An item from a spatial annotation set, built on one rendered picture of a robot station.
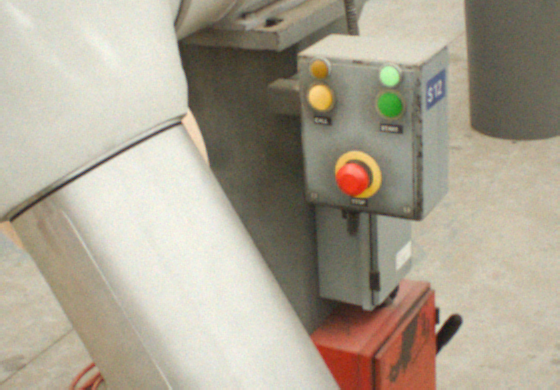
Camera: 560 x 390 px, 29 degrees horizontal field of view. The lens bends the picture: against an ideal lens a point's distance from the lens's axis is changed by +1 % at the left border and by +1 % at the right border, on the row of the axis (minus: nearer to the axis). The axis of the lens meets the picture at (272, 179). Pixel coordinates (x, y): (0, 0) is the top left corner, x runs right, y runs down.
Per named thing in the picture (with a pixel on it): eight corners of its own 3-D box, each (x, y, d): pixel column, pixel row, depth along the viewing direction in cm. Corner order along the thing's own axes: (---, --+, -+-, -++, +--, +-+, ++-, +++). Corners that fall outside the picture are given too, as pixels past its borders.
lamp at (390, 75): (378, 86, 125) (378, 61, 124) (402, 88, 124) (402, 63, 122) (376, 88, 124) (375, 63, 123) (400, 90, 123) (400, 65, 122)
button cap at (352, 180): (347, 184, 133) (346, 154, 132) (377, 188, 131) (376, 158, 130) (334, 195, 130) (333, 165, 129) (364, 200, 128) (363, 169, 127)
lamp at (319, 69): (309, 79, 129) (308, 55, 128) (332, 81, 128) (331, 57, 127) (307, 81, 129) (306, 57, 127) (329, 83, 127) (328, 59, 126)
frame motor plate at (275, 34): (255, -17, 180) (254, -39, 179) (387, -9, 169) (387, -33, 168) (130, 39, 152) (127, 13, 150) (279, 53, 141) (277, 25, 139)
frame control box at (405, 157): (346, 174, 161) (340, 4, 151) (485, 194, 151) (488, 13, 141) (267, 241, 141) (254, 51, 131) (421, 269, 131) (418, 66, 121)
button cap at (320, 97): (314, 105, 131) (313, 81, 130) (336, 107, 130) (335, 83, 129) (309, 108, 130) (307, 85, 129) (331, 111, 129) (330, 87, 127)
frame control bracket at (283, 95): (281, 104, 149) (280, 77, 148) (409, 118, 140) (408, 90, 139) (268, 113, 146) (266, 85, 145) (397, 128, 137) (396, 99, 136)
